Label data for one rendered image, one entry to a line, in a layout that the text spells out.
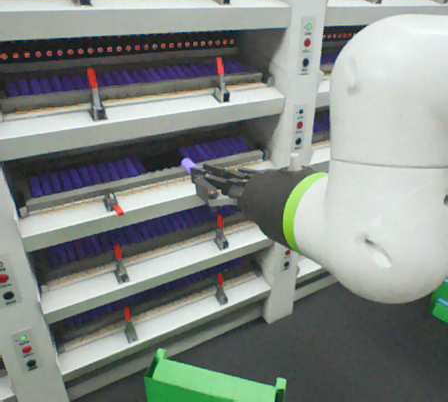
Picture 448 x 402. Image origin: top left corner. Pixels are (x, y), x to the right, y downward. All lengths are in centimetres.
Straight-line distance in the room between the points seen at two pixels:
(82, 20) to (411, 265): 60
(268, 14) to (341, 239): 62
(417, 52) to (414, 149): 7
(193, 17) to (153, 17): 8
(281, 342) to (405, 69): 105
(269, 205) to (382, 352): 95
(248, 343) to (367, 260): 95
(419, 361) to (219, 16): 108
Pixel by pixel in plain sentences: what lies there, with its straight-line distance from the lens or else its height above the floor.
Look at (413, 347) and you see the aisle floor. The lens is 135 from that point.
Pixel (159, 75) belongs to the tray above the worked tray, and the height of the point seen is 78.
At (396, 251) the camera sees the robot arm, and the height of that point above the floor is 77.
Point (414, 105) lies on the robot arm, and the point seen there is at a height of 87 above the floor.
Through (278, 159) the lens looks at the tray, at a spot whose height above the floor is 57.
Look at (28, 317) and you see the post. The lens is 91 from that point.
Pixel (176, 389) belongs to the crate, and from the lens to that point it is 92.
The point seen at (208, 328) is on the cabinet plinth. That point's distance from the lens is 121.
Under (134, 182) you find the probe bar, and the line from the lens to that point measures 84.
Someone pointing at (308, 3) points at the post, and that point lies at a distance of 92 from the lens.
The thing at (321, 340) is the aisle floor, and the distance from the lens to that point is 128.
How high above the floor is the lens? 94
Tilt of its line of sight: 26 degrees down
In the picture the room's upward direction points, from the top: straight up
